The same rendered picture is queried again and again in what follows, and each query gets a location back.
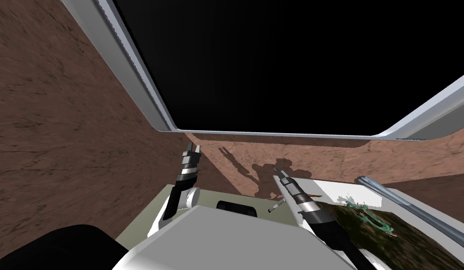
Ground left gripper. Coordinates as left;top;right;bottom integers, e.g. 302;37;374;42
181;142;202;169

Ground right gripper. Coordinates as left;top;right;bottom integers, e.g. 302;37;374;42
273;167;306;204

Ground small grey lever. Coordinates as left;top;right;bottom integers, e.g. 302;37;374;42
268;198;286;213

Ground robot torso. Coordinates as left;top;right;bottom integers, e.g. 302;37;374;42
112;200;358;270

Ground grey bar handle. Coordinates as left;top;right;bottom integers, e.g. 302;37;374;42
355;176;464;254

